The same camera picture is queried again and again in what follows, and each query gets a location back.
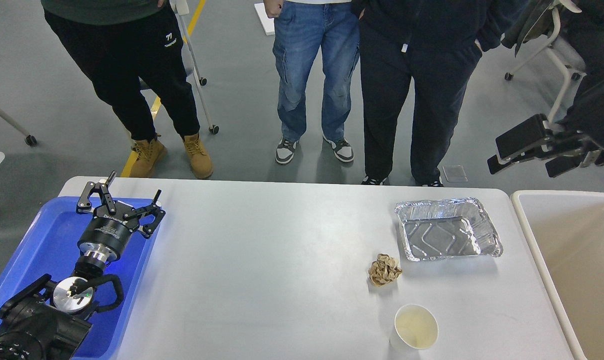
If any person in dark clothes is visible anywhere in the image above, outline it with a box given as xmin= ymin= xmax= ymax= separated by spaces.
xmin=351 ymin=0 xmax=527 ymax=187

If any crumpled brown paper ball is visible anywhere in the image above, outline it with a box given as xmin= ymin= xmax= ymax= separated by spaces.
xmin=368 ymin=253 xmax=403 ymax=287

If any blue plastic tray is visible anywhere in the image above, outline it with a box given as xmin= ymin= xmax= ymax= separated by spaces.
xmin=0 ymin=196 xmax=156 ymax=360

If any beige plastic bin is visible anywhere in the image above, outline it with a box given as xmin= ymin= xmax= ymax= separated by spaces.
xmin=511 ymin=190 xmax=604 ymax=360

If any person in black pants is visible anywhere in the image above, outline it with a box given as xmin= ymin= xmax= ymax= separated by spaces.
xmin=41 ymin=0 xmax=213 ymax=179

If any white board on floor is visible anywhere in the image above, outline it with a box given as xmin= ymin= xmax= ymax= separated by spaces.
xmin=254 ymin=2 xmax=275 ymax=36

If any seated person at right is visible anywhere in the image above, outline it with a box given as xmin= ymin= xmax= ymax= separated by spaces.
xmin=566 ymin=0 xmax=604 ymax=97

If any white paper cup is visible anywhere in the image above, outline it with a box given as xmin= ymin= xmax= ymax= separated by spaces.
xmin=389 ymin=303 xmax=439 ymax=354

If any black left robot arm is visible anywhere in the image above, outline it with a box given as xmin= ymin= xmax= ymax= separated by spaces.
xmin=0 ymin=172 xmax=166 ymax=360

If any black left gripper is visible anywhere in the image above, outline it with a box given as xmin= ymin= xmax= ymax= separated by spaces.
xmin=76 ymin=170 xmax=167 ymax=262

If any white rolling chair frame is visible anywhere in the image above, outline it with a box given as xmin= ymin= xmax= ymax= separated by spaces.
xmin=140 ymin=0 xmax=220 ymax=136

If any aluminium foil tray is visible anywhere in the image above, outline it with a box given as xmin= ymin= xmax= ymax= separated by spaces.
xmin=395 ymin=197 xmax=503 ymax=262

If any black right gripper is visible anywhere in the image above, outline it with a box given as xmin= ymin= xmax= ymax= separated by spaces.
xmin=487 ymin=79 xmax=604 ymax=178

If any person in blue jeans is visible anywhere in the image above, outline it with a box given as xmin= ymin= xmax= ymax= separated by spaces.
xmin=263 ymin=0 xmax=361 ymax=165

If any white chair leg left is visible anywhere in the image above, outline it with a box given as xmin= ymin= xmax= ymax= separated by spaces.
xmin=0 ymin=109 xmax=38 ymax=147

